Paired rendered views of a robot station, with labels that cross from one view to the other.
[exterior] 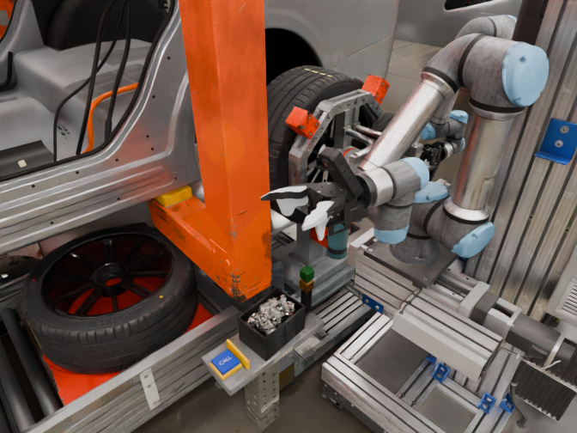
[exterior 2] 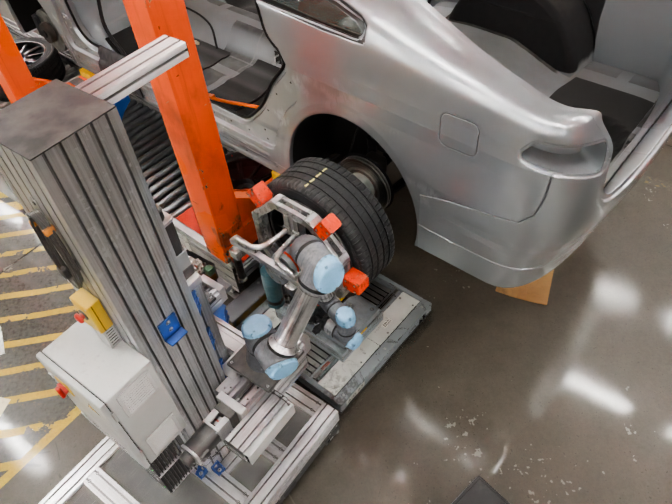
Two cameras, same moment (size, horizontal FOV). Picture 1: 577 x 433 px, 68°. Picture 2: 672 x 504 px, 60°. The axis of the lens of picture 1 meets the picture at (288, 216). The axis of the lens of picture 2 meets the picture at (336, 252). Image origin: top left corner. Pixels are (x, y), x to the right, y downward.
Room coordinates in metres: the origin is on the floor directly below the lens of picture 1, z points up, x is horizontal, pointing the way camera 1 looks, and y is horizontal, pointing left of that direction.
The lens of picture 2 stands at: (1.63, -2.05, 2.81)
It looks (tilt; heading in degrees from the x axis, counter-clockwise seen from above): 48 degrees down; 86
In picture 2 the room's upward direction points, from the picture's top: 6 degrees counter-clockwise
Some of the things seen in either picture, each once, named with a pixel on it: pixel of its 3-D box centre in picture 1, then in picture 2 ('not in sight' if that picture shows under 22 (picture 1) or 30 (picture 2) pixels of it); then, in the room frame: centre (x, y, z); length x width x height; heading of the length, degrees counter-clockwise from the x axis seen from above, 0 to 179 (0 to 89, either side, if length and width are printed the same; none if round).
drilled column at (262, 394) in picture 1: (261, 384); not in sight; (0.98, 0.10, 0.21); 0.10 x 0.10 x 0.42; 42
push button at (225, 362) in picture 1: (225, 362); not in sight; (0.88, 0.21, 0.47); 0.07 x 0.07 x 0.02; 42
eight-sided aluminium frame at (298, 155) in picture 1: (341, 160); (301, 250); (1.60, -0.22, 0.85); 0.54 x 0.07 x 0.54; 132
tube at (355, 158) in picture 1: (351, 135); (260, 229); (1.44, -0.23, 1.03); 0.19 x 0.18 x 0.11; 42
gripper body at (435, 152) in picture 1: (432, 155); (317, 315); (1.63, -0.61, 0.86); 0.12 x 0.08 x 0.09; 132
